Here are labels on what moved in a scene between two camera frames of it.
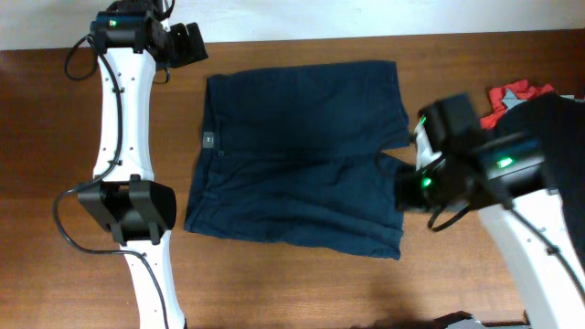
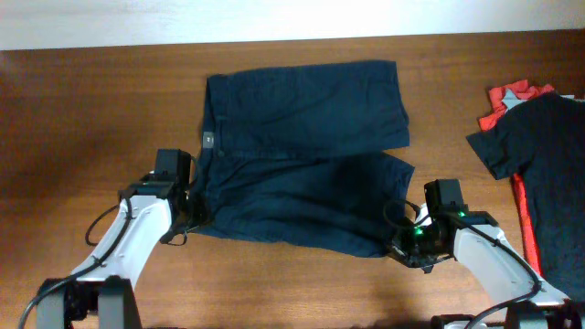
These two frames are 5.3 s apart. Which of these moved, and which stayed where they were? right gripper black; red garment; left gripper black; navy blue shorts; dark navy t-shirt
Moved: left gripper black; right gripper black
Stayed: navy blue shorts; red garment; dark navy t-shirt
